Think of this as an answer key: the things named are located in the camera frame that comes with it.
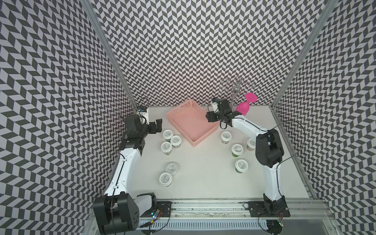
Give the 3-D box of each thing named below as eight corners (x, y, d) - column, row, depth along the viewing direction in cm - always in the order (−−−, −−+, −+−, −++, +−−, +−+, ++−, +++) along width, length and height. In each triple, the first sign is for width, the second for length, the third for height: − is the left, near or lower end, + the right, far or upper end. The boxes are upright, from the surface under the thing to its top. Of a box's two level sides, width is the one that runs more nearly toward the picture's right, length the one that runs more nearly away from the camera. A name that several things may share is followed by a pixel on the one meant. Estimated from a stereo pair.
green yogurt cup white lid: (231, 157, 91) (233, 152, 86) (229, 148, 95) (231, 143, 90) (241, 157, 91) (244, 152, 86) (239, 148, 95) (242, 143, 90)
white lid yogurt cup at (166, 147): (162, 155, 93) (159, 150, 87) (163, 147, 97) (161, 141, 91) (171, 155, 93) (170, 150, 87) (172, 147, 97) (171, 141, 91)
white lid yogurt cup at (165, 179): (159, 187, 79) (157, 184, 75) (161, 175, 83) (159, 172, 79) (171, 187, 79) (170, 184, 75) (172, 175, 83) (171, 172, 79)
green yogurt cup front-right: (234, 173, 85) (237, 169, 80) (233, 163, 89) (235, 159, 84) (246, 173, 85) (249, 170, 80) (244, 163, 89) (246, 159, 84)
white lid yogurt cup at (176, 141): (171, 149, 96) (170, 143, 90) (172, 141, 100) (171, 135, 94) (181, 149, 96) (180, 143, 90) (181, 141, 100) (180, 135, 94)
